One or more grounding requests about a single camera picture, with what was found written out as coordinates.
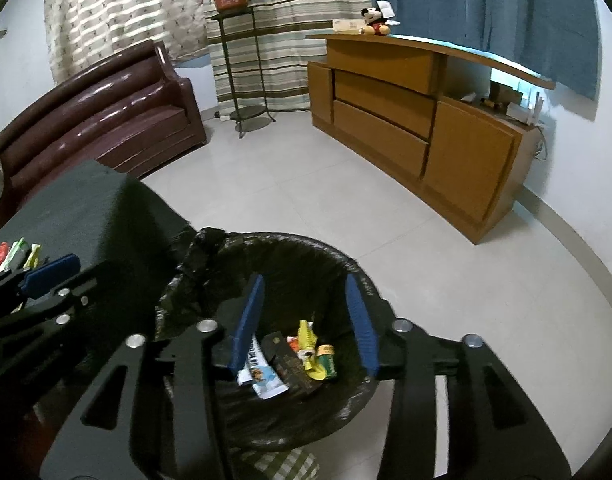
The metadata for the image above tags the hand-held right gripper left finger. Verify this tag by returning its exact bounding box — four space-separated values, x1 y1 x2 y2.
38 274 267 480

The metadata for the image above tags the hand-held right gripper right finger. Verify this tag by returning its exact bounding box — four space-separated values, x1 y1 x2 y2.
345 272 573 480

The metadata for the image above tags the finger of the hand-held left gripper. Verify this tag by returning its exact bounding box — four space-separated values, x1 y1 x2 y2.
0 261 117 343
0 254 81 311

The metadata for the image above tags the white squeezed tube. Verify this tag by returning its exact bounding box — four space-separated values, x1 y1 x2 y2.
246 336 267 372

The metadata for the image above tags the green and white wrapper bundle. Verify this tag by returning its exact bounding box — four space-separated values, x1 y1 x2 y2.
0 237 26 273

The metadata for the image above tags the green bottle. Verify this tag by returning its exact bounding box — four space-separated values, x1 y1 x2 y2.
316 344 339 380

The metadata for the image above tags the black carton box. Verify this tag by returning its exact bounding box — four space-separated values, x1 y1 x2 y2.
263 331 319 396

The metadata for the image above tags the white pale blue packet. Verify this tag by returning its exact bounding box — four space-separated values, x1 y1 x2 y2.
237 366 291 401

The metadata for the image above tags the trash bin with black liner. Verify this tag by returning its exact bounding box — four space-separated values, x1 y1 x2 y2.
155 227 387 453

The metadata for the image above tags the dark grey tablecloth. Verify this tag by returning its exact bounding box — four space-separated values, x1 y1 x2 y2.
0 160 197 401

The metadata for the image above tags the green checked cloth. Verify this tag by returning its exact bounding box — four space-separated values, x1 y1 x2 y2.
236 447 321 480

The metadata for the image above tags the brown leather sofa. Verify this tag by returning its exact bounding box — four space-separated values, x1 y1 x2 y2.
0 39 207 231

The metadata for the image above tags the wooden cabinet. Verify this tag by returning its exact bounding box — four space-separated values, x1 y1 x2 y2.
306 30 557 246

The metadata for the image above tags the black metal plant stand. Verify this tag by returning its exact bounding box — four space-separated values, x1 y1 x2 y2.
210 7 277 139

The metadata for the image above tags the white router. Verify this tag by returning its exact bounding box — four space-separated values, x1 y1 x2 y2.
506 91 546 126

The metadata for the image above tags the beige circle patterned curtain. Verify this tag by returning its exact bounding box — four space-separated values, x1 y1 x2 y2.
44 0 211 86

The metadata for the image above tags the dark brown small box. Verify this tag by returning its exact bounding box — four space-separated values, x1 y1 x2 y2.
488 81 524 106

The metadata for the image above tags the mouse plush toy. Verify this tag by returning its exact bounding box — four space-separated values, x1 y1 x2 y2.
360 6 401 37

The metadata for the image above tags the striped curtain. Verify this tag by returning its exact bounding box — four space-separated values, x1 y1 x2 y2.
198 0 374 113

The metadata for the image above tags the blue curtain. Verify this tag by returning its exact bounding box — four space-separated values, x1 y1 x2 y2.
370 0 602 101

